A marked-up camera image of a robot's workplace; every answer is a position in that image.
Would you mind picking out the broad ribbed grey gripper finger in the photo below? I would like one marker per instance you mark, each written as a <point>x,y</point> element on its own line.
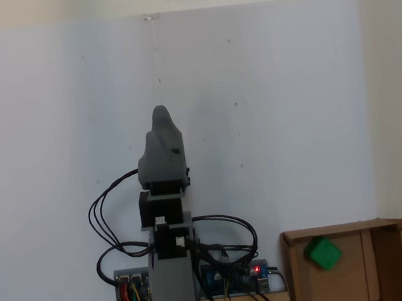
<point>154,148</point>

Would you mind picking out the narrow smooth grey gripper finger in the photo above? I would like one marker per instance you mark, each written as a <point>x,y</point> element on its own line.
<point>175,139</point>

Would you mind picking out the green dice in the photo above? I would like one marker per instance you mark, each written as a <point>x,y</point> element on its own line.
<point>323,254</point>

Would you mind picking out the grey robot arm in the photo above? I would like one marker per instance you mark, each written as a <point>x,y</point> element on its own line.
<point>172,286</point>

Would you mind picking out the grey mounting plate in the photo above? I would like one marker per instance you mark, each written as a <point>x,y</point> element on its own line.
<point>115,274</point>

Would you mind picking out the blue board with capacitors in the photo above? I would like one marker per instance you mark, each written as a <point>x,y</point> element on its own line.
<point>215,282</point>

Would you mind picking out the clear tape piece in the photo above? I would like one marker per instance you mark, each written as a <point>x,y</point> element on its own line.
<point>151,17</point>

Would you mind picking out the blue board with red light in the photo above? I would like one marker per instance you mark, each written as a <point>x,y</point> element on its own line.
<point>261,280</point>

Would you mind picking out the brown cardboard box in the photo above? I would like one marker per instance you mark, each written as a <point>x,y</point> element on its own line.
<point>344,286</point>

